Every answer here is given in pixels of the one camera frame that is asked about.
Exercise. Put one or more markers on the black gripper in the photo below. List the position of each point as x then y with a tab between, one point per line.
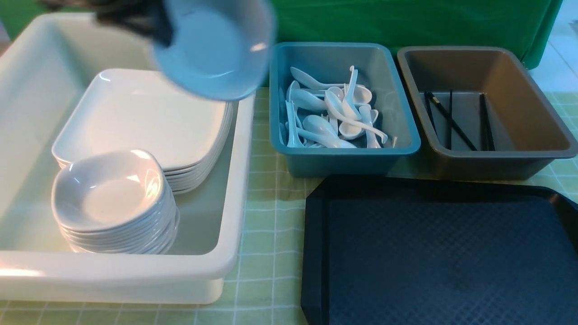
137	16

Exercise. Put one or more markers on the white bowl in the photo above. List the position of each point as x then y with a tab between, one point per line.
220	49

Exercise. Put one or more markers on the white spoon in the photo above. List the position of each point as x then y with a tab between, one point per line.
317	129
310	82
347	104
335	108

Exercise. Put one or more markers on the black chopstick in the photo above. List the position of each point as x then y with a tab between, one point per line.
455	126
449	121
427	98

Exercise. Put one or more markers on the stack of white square plates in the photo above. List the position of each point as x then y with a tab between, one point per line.
138	109

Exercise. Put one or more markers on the large white plastic tub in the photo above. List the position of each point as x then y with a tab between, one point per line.
43	75

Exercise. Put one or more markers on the stack of white bowls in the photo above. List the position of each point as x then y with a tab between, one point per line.
116	203

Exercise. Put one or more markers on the white spoon front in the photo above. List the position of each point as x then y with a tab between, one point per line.
317	129

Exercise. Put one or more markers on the teal plastic bin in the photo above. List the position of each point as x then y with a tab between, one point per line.
379	97

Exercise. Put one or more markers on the green checked tablecloth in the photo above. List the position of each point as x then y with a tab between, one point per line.
262	288

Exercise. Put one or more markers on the black serving tray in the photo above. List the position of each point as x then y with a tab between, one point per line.
396	251

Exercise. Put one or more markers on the brown plastic bin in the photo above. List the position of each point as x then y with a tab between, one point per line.
515	129

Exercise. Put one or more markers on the green backdrop cloth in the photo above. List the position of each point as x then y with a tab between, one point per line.
519	26

